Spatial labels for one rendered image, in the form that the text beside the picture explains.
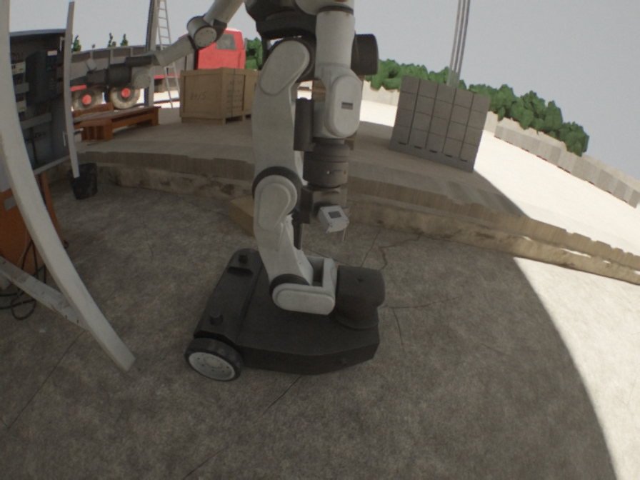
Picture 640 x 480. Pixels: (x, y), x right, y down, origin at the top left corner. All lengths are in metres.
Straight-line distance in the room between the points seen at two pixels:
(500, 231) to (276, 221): 1.88
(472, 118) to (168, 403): 3.32
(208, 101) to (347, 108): 3.61
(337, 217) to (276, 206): 0.25
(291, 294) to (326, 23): 0.73
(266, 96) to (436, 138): 2.66
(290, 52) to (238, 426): 1.05
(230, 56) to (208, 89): 7.17
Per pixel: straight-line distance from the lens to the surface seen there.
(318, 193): 0.52
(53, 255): 0.90
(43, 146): 1.58
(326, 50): 0.52
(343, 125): 0.48
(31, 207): 0.87
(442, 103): 3.18
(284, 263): 0.87
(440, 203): 2.08
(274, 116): 0.70
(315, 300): 0.89
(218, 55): 10.91
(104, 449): 1.08
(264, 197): 0.72
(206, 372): 1.03
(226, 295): 1.05
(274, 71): 0.67
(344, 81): 0.49
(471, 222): 2.19
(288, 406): 0.99
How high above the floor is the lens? 0.91
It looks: 31 degrees down
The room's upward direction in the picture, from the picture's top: 8 degrees clockwise
